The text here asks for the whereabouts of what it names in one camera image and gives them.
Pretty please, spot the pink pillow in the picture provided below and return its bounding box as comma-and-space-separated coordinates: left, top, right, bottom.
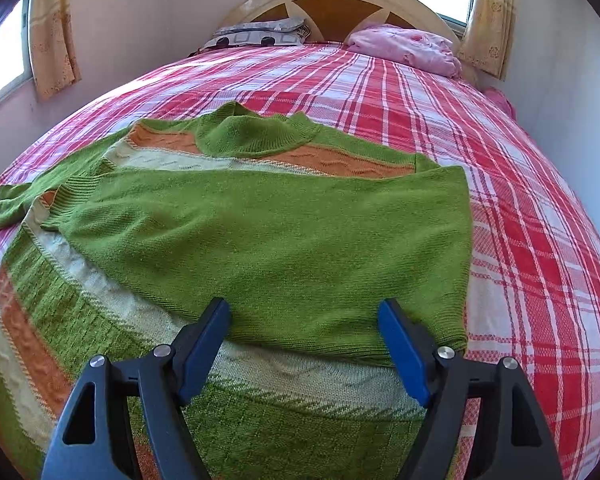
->
344, 22, 463, 79

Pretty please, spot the red plaid bedsheet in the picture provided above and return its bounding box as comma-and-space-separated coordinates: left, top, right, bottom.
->
0, 40, 600, 480

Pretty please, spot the grey patterned pillow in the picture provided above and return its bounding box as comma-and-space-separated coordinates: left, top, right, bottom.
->
200, 17, 312, 51

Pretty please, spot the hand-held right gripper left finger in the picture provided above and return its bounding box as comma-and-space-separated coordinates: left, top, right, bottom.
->
40, 297, 232, 480

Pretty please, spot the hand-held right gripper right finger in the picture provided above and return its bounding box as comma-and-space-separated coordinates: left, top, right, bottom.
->
377, 298, 564, 480

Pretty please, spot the pink cloth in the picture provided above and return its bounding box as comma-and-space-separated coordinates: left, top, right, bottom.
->
482, 86, 518, 118

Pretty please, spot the orange patterned curtain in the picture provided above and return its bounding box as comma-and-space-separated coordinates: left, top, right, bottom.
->
27, 0, 81, 101
455, 0, 516, 81

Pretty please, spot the beige wooden headboard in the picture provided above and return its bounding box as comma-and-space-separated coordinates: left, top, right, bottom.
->
219, 0, 463, 48

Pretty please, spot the green striped knit sweater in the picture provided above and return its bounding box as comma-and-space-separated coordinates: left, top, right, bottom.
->
0, 101, 473, 480

